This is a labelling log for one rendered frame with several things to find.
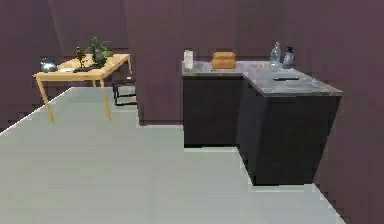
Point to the green house plant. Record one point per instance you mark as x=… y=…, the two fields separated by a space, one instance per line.
x=98 y=50

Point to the light wooden table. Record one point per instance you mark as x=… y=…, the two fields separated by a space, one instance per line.
x=100 y=71

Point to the white flat item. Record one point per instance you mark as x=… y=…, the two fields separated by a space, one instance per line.
x=66 y=69

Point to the white cup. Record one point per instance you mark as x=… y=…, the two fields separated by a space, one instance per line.
x=188 y=60

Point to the clear glass bottle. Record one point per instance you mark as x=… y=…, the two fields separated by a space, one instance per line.
x=275 y=55

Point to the black frame chair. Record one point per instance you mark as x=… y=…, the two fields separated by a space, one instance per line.
x=125 y=91

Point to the black kitchen counter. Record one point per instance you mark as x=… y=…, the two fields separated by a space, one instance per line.
x=283 y=133

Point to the small orange food piece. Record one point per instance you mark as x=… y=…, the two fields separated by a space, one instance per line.
x=261 y=66

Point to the brown bread loaf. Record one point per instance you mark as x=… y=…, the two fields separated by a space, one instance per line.
x=223 y=60

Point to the dark small figurine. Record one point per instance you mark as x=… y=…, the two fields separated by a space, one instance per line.
x=80 y=57

